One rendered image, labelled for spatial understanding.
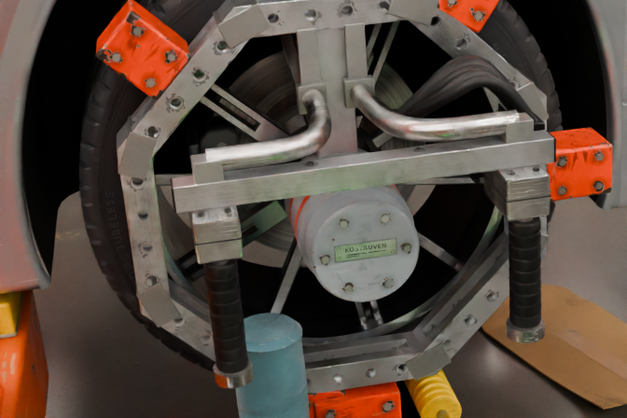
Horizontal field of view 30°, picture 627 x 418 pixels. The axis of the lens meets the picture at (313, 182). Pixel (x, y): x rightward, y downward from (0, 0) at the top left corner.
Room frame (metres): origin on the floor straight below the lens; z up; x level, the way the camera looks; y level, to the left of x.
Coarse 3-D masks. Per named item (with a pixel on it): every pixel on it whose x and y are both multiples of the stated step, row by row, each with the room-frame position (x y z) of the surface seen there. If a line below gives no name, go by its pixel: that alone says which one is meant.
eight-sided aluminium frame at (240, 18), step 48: (240, 0) 1.38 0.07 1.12; (288, 0) 1.36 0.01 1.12; (336, 0) 1.36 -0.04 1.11; (384, 0) 1.37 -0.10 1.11; (432, 0) 1.37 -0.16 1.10; (192, 48) 1.38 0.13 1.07; (240, 48) 1.35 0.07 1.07; (480, 48) 1.38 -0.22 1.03; (192, 96) 1.34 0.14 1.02; (528, 96) 1.39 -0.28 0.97; (144, 144) 1.33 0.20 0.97; (144, 192) 1.33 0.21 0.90; (144, 240) 1.33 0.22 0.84; (144, 288) 1.33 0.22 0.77; (480, 288) 1.39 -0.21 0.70; (192, 336) 1.33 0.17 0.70; (384, 336) 1.42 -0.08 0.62; (432, 336) 1.39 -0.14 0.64; (336, 384) 1.36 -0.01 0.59
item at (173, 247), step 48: (288, 48) 1.46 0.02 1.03; (384, 48) 1.48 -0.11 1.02; (480, 96) 1.53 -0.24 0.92; (432, 192) 1.69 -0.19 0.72; (480, 192) 1.54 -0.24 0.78; (192, 240) 1.60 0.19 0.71; (432, 240) 1.49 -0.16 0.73; (480, 240) 1.47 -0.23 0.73; (192, 288) 1.42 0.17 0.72; (240, 288) 1.54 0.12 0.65; (288, 288) 1.46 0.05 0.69; (432, 288) 1.48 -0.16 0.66; (336, 336) 1.45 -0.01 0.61
